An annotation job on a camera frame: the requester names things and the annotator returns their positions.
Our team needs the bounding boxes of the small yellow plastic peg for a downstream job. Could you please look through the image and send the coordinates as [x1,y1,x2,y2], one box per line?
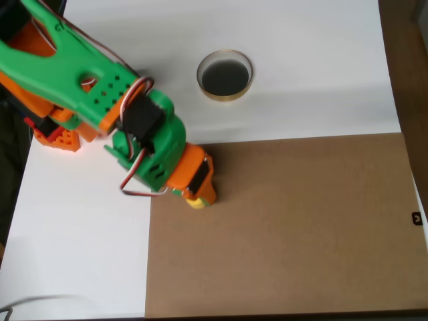
[185,197,211,210]

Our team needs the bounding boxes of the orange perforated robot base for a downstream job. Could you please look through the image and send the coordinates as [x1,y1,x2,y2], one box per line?
[23,115,84,154]

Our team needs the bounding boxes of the round dish with gold rim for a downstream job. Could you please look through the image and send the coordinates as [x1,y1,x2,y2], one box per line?
[196,49,254,104]

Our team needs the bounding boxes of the brown fibreboard panel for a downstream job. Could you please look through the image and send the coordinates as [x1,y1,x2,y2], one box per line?
[144,132,428,318]

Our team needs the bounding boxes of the red white black servo wires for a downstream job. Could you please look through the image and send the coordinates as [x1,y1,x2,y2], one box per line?
[31,13,169,199]

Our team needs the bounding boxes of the grey cable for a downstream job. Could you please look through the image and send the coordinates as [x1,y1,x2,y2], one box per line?
[0,294,80,321]

